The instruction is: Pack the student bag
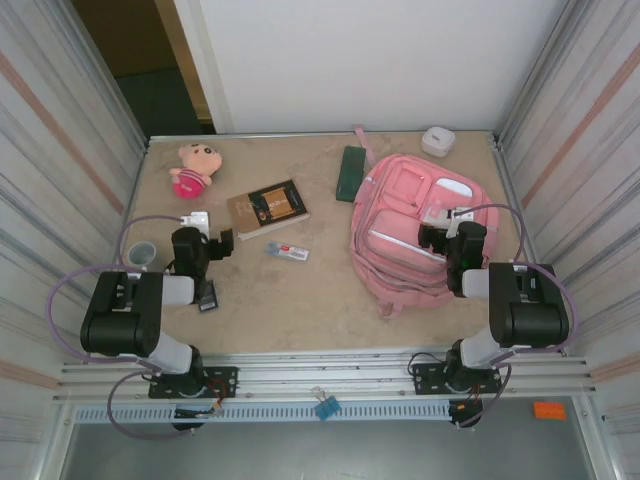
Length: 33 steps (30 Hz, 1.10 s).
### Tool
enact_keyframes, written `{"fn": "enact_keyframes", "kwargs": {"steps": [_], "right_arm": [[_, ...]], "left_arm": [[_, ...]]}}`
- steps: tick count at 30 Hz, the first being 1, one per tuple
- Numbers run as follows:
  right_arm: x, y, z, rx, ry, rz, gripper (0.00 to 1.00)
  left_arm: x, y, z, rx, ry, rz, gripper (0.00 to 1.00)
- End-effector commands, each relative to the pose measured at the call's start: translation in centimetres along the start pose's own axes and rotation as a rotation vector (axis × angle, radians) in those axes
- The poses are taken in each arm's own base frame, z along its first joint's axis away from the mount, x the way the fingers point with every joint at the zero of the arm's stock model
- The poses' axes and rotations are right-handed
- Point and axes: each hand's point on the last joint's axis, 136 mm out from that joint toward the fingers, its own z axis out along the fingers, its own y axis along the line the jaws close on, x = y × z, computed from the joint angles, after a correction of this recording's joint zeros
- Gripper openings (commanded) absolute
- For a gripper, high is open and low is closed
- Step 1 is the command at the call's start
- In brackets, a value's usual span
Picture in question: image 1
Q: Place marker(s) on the pink backpack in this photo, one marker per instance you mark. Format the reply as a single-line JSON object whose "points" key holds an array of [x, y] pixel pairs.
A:
{"points": [[400, 240]]}

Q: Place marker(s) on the brown book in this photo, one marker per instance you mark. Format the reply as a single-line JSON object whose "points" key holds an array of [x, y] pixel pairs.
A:
{"points": [[270, 207]]}

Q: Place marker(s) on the blue white pen pack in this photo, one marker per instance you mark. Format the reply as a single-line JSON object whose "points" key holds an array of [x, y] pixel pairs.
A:
{"points": [[289, 252]]}

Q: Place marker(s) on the green pencil case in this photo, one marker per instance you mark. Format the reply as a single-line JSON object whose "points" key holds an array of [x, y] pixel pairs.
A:
{"points": [[351, 175]]}

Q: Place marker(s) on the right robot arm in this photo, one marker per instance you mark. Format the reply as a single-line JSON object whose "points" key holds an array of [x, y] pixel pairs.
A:
{"points": [[480, 345]]}

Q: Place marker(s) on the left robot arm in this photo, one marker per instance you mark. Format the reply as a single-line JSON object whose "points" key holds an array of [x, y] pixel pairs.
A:
{"points": [[165, 350]]}

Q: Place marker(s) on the grey tape roll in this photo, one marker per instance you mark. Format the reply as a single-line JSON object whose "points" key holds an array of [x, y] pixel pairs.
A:
{"points": [[145, 257]]}

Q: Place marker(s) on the small dark card holder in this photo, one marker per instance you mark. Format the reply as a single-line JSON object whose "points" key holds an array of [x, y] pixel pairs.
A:
{"points": [[210, 299]]}

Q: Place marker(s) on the pink plush doll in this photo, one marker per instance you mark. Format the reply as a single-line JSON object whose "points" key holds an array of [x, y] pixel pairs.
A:
{"points": [[192, 172]]}

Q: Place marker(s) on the small white case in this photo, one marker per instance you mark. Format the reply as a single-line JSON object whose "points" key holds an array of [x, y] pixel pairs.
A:
{"points": [[437, 141]]}

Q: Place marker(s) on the orange plastic block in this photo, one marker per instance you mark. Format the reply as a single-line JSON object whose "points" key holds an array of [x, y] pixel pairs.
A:
{"points": [[550, 411]]}

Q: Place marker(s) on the blue binder clip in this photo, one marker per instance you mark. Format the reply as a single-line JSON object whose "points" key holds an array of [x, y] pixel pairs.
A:
{"points": [[326, 407]]}

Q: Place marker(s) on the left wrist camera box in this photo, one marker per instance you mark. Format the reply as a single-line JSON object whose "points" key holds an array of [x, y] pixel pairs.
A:
{"points": [[196, 220]]}

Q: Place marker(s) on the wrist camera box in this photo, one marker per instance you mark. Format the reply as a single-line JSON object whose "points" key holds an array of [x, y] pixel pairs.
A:
{"points": [[460, 216], [196, 220]]}

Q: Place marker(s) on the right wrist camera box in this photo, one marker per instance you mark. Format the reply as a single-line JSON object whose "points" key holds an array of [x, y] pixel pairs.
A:
{"points": [[460, 216]]}

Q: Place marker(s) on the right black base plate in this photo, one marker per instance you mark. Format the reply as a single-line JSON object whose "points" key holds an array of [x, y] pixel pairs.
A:
{"points": [[427, 377]]}

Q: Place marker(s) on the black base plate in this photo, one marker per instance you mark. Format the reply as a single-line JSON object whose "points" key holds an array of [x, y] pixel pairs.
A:
{"points": [[427, 377], [222, 382]]}

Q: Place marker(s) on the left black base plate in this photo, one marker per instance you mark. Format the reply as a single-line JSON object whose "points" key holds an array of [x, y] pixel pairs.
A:
{"points": [[222, 382]]}

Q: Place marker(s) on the aluminium table frame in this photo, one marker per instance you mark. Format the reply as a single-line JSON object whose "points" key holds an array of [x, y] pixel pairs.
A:
{"points": [[325, 372]]}

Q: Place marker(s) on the white door frame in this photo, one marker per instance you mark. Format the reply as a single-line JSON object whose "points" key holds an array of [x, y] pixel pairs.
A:
{"points": [[210, 75]]}

